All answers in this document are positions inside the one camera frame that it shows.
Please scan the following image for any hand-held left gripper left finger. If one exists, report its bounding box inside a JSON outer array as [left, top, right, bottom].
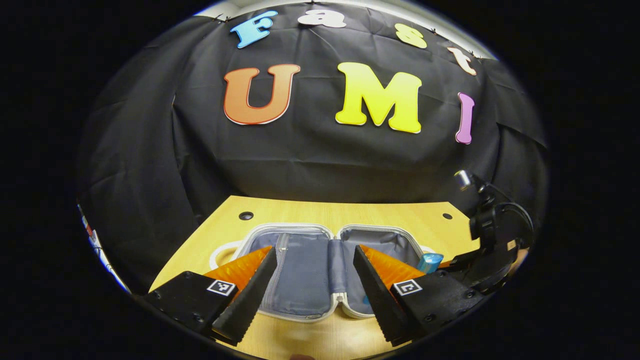
[[144, 245, 279, 347]]

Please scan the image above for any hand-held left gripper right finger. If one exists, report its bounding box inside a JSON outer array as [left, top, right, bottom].
[[352, 244, 487, 348]]

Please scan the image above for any blue capped clear bottle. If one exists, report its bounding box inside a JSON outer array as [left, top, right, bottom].
[[416, 252, 445, 275]]

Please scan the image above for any white printed banner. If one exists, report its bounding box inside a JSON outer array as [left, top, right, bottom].
[[76, 204, 132, 295]]

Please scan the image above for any white suitcase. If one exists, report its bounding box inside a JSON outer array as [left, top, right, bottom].
[[209, 222, 440, 323]]

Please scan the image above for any black backdrop cloth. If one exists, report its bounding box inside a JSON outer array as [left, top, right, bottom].
[[75, 2, 550, 296]]

